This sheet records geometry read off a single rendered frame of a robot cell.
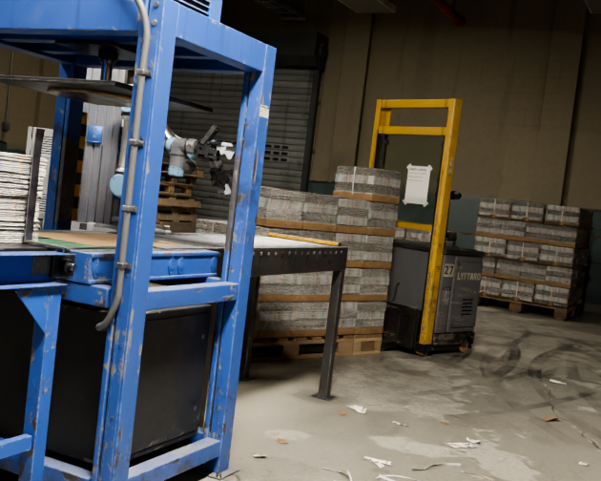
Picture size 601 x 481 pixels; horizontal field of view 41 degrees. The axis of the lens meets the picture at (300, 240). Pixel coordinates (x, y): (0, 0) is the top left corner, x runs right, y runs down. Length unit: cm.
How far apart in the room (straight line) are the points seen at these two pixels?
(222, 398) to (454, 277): 340
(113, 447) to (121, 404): 13
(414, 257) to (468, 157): 554
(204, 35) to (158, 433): 131
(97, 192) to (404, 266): 265
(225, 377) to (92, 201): 176
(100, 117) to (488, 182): 776
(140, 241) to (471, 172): 937
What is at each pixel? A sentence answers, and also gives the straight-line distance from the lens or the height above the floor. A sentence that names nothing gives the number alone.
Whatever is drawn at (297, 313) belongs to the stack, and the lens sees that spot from 512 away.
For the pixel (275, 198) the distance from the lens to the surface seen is 485.
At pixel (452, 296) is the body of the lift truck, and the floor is 44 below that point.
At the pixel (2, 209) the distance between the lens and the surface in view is 243.
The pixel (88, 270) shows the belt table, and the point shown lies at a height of 74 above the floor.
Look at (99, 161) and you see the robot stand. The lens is 440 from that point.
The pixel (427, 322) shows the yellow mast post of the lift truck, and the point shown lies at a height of 26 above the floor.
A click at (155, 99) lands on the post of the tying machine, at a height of 126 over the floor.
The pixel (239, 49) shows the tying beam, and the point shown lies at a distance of 274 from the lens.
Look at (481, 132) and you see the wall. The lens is 1150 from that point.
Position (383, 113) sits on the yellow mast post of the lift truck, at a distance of 633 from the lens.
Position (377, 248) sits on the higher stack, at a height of 74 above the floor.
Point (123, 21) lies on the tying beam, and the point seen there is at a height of 148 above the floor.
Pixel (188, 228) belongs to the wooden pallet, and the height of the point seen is 41.
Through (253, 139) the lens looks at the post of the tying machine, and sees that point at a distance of 286.
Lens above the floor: 103
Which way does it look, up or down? 3 degrees down
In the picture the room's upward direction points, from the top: 7 degrees clockwise
